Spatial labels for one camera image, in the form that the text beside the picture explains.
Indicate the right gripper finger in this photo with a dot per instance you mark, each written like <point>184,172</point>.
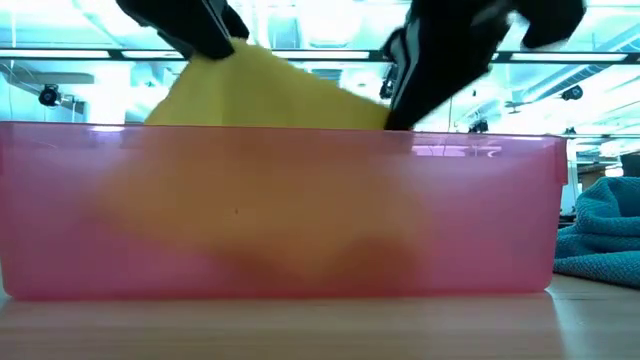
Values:
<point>445,65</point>
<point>396,60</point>

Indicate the black ceiling light rail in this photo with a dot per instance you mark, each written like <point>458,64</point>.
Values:
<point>60,54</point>

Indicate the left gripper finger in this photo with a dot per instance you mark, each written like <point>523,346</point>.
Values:
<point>190,25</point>
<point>235,20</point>

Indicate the blue microfiber towel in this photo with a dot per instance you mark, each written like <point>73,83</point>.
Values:
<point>600,235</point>

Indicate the yellow microfiber towel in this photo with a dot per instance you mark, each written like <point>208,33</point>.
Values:
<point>260,95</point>

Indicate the pink translucent plastic bin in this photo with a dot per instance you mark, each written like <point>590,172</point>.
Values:
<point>500,225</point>

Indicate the black ceiling spotlight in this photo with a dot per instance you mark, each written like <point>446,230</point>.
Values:
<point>571,92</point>
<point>50,95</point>
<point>478,125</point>
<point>386,85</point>

